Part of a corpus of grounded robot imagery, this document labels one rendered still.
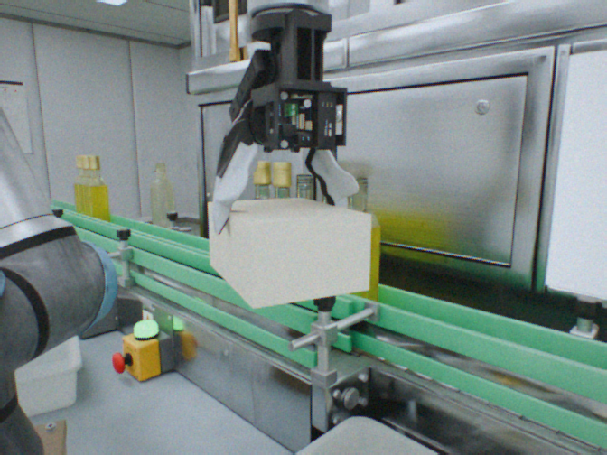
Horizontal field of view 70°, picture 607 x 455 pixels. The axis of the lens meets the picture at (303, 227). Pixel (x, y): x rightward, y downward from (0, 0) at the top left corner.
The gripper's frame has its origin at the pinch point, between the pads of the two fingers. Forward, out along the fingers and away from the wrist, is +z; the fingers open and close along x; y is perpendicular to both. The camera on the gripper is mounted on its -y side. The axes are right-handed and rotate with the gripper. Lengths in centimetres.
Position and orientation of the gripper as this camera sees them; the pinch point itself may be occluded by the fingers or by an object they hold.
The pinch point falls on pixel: (282, 227)
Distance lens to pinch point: 46.4
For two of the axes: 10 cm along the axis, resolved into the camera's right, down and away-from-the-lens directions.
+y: 4.2, 1.7, -8.9
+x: 9.1, -0.7, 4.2
